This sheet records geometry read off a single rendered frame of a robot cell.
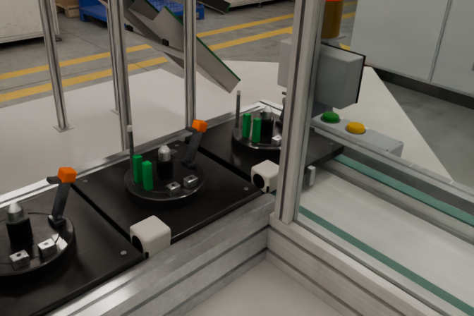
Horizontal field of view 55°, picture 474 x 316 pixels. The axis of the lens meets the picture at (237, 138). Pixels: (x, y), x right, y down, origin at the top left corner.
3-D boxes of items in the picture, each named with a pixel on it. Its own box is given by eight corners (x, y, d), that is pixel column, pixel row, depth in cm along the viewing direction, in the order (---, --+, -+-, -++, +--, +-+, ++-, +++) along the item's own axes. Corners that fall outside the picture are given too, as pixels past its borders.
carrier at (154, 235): (178, 147, 96) (177, 92, 90) (261, 199, 81) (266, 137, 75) (70, 190, 81) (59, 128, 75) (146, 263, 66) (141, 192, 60)
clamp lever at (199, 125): (189, 158, 83) (201, 119, 81) (196, 163, 82) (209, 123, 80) (174, 158, 80) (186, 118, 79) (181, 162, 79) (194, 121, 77)
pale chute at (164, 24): (203, 77, 122) (214, 64, 122) (230, 94, 113) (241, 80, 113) (128, 8, 103) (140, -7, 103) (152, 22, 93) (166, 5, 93)
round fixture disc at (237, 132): (263, 120, 104) (264, 112, 103) (312, 142, 96) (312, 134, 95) (218, 138, 96) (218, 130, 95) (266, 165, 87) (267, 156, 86)
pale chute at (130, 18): (170, 62, 131) (179, 50, 132) (192, 77, 122) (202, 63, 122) (94, -3, 112) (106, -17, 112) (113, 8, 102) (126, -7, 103)
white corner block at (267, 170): (266, 176, 87) (267, 158, 85) (283, 186, 84) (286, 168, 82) (248, 185, 84) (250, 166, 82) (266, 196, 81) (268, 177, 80)
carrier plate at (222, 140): (262, 114, 111) (262, 106, 110) (343, 152, 96) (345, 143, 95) (184, 145, 96) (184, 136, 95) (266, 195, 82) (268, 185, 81)
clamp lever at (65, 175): (60, 213, 68) (71, 166, 66) (65, 219, 66) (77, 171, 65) (36, 214, 65) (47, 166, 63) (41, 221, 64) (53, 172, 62)
